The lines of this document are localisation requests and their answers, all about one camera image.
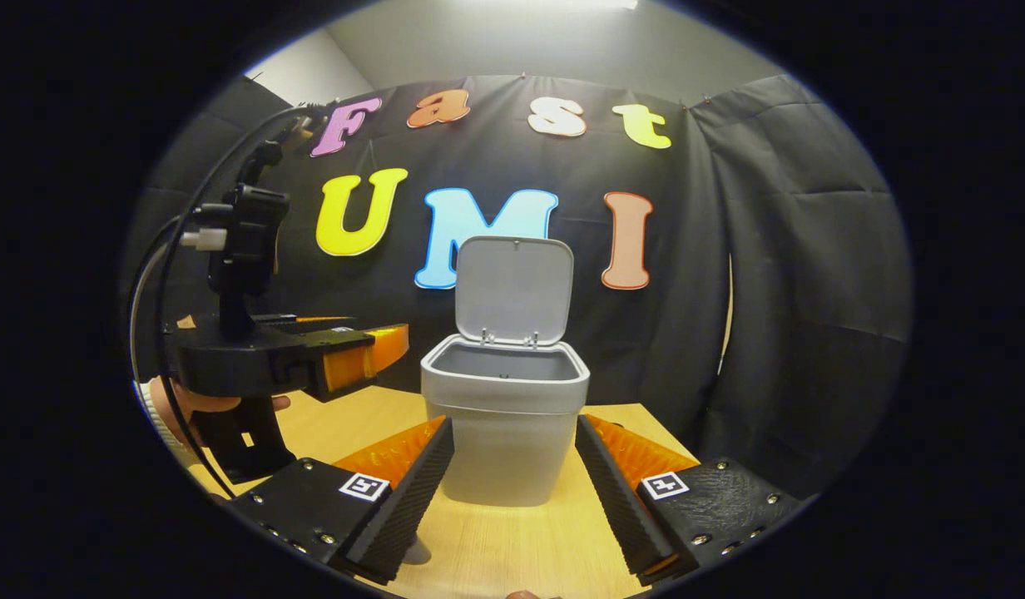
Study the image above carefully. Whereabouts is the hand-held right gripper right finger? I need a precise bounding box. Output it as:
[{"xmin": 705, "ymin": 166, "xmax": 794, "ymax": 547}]
[{"xmin": 575, "ymin": 414, "xmax": 805, "ymax": 586}]

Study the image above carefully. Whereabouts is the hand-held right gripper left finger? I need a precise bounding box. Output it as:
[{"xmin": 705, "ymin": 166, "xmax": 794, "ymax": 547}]
[{"xmin": 230, "ymin": 416, "xmax": 455, "ymax": 586}]

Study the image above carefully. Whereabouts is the grey desktop garbage bin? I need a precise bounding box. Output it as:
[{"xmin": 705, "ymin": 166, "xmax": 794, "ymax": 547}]
[{"xmin": 420, "ymin": 235, "xmax": 591, "ymax": 508}]

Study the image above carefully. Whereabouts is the wooden desktop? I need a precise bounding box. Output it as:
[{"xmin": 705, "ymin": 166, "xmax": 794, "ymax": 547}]
[{"xmin": 180, "ymin": 384, "xmax": 701, "ymax": 599}]

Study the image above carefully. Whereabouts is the black backdrop cloth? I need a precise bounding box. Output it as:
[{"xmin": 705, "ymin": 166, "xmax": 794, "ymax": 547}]
[{"xmin": 121, "ymin": 73, "xmax": 913, "ymax": 500}]

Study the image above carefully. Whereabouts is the large ceiling light panel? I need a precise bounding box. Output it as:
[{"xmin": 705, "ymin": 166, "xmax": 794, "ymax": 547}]
[{"xmin": 471, "ymin": 0, "xmax": 642, "ymax": 12}]

